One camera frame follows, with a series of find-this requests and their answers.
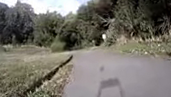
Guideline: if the wood of dark trees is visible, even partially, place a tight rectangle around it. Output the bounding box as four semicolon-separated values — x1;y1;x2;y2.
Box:
0;0;171;66

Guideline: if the white sign on post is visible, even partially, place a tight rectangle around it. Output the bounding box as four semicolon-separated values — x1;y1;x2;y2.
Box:
100;32;109;43

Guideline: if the grey asphalt path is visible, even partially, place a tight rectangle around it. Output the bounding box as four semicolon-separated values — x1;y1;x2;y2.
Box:
47;32;171;97

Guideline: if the grass slope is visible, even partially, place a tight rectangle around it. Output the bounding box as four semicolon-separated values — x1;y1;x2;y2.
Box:
0;30;81;97

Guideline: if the overgrown grass verge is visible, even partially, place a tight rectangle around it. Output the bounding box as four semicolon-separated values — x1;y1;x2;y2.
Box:
100;23;171;81

